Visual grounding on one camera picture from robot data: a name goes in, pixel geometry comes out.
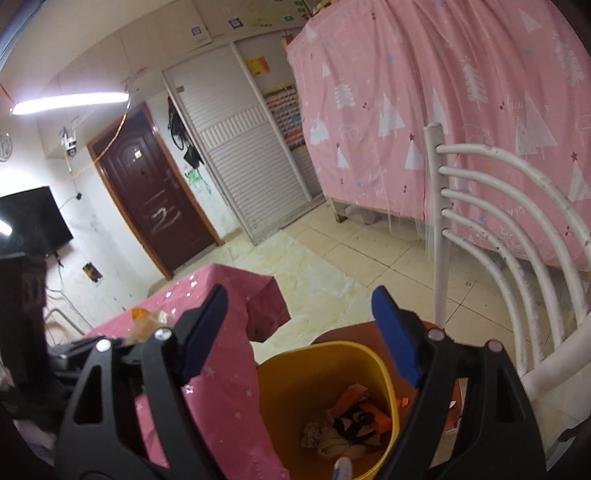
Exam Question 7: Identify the pink star tablecloth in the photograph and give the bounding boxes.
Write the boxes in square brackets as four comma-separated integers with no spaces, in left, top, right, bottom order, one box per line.
[85,263,291,480]

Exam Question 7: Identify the white metal chair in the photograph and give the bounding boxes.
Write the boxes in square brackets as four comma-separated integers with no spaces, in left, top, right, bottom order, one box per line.
[309,124,591,457]

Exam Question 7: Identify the white tissue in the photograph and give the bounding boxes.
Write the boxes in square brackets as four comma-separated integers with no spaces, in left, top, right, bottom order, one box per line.
[301,422,324,448]

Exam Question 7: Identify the orange carton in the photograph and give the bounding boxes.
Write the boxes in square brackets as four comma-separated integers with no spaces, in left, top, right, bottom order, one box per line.
[330,384,370,414]

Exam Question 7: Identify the yellow plastic bin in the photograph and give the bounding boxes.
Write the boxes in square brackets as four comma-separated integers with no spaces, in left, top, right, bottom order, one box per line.
[255,342,402,480]

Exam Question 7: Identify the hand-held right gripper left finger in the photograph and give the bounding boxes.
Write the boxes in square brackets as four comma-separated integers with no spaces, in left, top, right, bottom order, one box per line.
[54,283,229,480]

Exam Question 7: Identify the colourful chart poster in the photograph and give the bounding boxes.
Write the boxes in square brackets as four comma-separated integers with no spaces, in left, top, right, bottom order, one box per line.
[261,82,308,151]

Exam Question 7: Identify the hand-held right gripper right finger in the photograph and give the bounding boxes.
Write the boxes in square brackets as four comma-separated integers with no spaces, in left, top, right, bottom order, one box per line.
[370,285,548,480]

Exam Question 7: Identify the pink tree print curtain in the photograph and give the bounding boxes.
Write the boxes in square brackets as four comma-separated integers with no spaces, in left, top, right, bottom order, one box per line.
[285,0,591,273]

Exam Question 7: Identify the white cloth lump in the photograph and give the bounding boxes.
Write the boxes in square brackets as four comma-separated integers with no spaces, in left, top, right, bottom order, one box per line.
[318,429,365,459]

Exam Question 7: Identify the white slatted wardrobe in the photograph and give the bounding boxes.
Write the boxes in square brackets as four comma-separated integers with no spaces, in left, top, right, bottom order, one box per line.
[161,39,326,245]

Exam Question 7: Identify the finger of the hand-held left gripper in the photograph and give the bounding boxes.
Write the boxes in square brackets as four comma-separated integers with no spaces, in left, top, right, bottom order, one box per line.
[46,337,125,370]

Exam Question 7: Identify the tube light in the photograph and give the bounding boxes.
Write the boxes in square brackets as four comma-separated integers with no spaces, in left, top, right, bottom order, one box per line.
[11,91,130,116]

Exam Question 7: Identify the orange box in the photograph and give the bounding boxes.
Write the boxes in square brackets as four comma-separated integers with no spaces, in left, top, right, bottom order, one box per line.
[365,401,392,435]

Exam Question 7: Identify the dark brown door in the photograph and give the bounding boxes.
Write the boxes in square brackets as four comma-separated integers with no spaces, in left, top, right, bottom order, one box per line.
[88,102,225,280]

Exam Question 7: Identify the black wall television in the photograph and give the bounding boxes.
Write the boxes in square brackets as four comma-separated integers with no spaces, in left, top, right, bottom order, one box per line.
[0,186,75,257]

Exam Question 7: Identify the hanging black bags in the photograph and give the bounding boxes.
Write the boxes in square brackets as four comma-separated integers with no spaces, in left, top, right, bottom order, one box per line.
[167,97,204,169]

